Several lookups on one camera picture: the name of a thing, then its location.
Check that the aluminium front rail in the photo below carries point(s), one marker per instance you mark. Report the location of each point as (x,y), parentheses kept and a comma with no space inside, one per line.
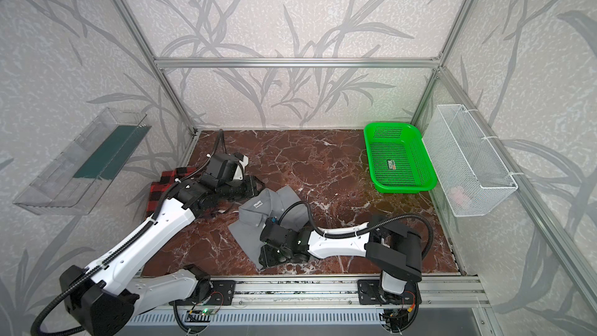
(273,292)

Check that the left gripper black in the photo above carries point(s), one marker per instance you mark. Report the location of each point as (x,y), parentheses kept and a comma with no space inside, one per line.
(247,187)

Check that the red black plaid folded shirt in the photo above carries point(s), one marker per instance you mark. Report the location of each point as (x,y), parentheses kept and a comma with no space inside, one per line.
(167,179)

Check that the clear plastic wall bin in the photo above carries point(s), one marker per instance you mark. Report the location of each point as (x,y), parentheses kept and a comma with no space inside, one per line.
(73,183)

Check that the white wire mesh basket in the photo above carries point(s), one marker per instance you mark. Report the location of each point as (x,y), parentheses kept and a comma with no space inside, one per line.
(463,155)

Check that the pink item in wire basket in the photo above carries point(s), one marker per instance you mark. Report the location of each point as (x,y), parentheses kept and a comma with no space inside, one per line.
(459,197)

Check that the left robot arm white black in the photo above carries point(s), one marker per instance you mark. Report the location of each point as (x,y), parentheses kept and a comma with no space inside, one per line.
(103,296)

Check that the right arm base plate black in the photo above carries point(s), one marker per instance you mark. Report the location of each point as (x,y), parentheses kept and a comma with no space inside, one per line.
(371,293)

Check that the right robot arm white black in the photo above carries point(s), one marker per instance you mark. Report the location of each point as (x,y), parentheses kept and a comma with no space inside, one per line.
(397,245)

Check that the green plastic basket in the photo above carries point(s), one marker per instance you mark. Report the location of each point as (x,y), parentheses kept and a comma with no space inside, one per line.
(402,143)

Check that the grey long sleeve shirt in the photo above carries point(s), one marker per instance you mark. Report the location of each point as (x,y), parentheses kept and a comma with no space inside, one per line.
(252,217)

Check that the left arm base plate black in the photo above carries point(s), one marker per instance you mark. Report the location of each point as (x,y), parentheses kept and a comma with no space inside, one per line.
(222,293)

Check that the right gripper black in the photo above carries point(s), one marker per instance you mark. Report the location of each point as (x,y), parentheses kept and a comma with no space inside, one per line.
(274,252)

